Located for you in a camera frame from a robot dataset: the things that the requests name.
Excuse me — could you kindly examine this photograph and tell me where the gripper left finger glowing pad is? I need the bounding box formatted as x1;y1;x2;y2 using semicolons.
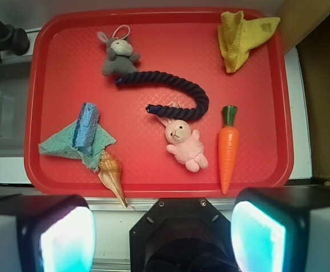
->
0;194;96;271

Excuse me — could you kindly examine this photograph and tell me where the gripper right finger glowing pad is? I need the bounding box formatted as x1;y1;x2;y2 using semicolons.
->
231;186;330;271

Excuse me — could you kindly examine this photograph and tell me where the yellow cloth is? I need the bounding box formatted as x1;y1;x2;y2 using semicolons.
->
217;11;281;74

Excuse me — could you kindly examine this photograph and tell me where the light teal cloth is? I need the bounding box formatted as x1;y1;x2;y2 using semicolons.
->
38;121;117;172

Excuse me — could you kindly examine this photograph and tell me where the tan spiral seashell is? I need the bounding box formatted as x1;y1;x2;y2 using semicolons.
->
98;150;127;208

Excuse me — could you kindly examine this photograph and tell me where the orange toy carrot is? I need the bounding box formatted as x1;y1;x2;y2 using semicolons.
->
218;105;239;194

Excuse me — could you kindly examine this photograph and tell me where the blue sponge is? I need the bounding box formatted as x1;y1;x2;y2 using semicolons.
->
72;103;99;155

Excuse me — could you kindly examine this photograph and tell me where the pink plush bunny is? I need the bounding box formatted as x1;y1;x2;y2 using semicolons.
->
156;116;208;172

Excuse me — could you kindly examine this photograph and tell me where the grey sink basin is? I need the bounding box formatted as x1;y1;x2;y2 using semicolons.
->
0;56;32;158

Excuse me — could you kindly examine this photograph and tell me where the brown cardboard panel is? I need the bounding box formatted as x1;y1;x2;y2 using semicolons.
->
297;15;330;180

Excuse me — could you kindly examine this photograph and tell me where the red plastic tray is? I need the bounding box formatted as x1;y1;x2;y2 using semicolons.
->
24;8;294;198

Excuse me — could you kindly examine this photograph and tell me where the grey plush donkey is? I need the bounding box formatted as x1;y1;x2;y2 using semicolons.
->
96;24;140;77

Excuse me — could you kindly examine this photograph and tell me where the grey sink faucet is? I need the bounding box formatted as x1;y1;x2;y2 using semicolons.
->
0;21;30;63

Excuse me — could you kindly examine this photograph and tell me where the dark blue rope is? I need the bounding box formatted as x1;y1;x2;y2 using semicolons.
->
115;71;210;121

